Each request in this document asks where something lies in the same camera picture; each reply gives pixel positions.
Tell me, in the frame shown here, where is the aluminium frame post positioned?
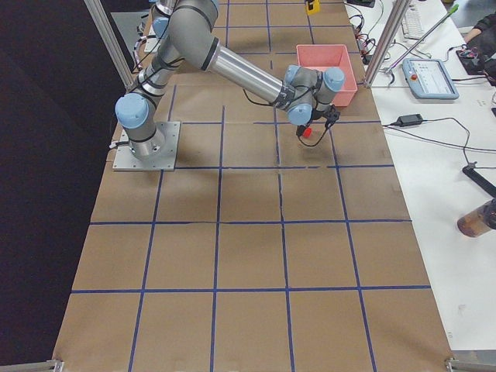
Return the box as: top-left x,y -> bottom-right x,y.
84,0 -> 134,89
363,0 -> 411,88

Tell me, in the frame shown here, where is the teach pendant tablet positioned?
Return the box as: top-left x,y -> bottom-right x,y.
402,58 -> 459,100

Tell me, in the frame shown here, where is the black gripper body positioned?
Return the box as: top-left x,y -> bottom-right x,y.
308,105 -> 329,124

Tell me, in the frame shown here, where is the white keyboard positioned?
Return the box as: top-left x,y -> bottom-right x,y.
401,6 -> 424,40

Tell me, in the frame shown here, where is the red toy block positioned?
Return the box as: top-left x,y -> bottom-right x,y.
301,127 -> 312,138

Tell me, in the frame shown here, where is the yellow toy block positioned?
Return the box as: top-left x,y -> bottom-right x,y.
305,0 -> 320,16

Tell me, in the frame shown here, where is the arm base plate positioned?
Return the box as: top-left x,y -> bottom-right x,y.
112,121 -> 181,171

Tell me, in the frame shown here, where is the black power adapter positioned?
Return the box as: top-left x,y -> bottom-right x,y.
397,114 -> 424,127

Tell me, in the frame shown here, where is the pink plastic box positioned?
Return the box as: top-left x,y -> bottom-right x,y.
296,44 -> 357,107

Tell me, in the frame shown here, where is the brown bottle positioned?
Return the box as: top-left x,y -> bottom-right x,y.
457,199 -> 495,237

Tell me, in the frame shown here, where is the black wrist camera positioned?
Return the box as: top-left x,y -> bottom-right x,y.
323,105 -> 340,126

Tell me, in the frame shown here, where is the aluminium frame post left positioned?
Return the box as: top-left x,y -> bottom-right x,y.
84,0 -> 134,89

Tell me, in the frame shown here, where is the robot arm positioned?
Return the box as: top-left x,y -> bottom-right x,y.
115,1 -> 346,160

